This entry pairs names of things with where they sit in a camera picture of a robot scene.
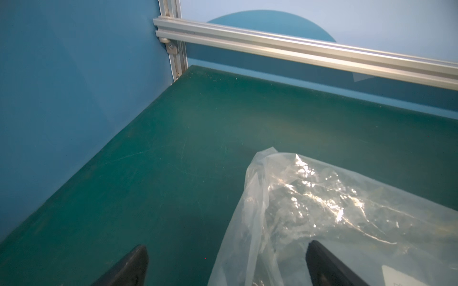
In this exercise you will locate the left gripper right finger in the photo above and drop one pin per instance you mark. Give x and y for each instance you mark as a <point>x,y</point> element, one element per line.
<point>326,269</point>

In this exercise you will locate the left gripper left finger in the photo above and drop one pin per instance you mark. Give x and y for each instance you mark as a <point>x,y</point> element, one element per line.
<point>131,270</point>

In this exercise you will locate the blue-zip bag with cabbages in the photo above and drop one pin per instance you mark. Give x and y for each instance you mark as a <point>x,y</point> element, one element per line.
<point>386,236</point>

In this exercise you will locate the aluminium frame back rail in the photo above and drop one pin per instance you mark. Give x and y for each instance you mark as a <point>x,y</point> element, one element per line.
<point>424,71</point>

